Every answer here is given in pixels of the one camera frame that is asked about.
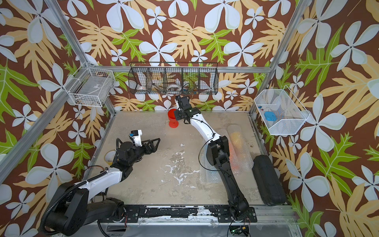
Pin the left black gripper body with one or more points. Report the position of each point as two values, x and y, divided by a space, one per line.
139 152

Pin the blue object in basket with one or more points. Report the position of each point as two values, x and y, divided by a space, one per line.
270 116

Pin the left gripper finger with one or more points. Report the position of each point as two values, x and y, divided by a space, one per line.
153 142
150 148

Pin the bubble wrapped blue glass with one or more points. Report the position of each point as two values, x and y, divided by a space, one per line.
207 176

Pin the black wire basket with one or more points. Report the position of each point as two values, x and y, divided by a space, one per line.
193 77

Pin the white wire basket left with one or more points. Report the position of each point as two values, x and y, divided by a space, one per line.
91 87

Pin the yellow tape roll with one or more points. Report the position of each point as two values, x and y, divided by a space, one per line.
109 157

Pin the white tape roll in basket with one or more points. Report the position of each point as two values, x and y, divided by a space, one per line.
173 87

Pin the red wine glass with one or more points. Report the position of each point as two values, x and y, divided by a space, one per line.
173 123

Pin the black mounting rail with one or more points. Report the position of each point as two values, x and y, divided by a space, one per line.
181 213

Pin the bubble wrapped orange glass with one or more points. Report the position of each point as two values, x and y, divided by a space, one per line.
235 165

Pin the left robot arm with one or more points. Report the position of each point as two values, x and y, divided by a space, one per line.
71 206

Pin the bubble wrapped yellow glass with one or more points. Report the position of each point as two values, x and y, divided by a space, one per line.
241 148

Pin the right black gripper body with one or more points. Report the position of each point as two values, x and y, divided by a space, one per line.
179 114

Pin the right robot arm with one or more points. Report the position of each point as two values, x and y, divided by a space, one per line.
217 154

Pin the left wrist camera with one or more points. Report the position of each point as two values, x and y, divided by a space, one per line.
135 136

